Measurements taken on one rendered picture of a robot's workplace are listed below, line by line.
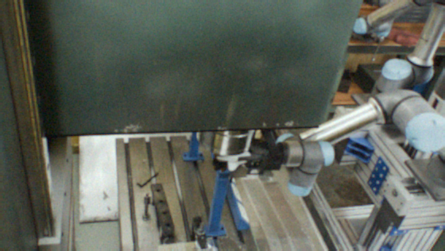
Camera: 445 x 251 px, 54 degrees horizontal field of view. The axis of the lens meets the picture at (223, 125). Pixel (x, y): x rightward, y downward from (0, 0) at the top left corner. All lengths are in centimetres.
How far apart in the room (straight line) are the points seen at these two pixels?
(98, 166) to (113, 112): 129
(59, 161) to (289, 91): 64
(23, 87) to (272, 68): 50
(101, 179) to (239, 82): 136
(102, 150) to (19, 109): 145
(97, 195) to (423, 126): 145
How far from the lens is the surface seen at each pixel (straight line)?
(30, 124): 87
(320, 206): 212
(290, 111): 106
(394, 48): 380
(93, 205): 217
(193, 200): 186
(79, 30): 87
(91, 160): 226
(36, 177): 96
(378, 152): 219
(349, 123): 149
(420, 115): 142
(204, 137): 115
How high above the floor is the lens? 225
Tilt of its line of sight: 36 degrees down
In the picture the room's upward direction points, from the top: 10 degrees clockwise
